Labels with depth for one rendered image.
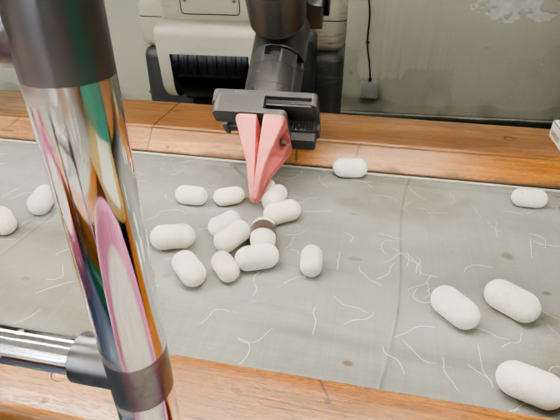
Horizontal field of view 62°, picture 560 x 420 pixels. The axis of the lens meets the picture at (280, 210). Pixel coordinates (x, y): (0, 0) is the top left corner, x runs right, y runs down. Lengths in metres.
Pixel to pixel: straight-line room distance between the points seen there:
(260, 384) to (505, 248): 0.26
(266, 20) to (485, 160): 0.27
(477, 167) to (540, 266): 0.15
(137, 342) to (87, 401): 0.12
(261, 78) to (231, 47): 0.52
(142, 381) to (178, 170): 0.39
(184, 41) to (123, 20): 1.67
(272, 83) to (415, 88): 2.07
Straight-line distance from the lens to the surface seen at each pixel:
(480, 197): 0.52
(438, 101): 2.55
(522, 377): 0.32
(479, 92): 2.57
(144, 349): 0.17
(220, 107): 0.46
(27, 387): 0.31
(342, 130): 0.58
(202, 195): 0.46
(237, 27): 0.98
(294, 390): 0.27
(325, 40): 1.25
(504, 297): 0.37
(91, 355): 0.19
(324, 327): 0.34
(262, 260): 0.37
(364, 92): 2.45
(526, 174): 0.56
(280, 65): 0.48
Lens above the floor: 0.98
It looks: 32 degrees down
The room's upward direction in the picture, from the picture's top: straight up
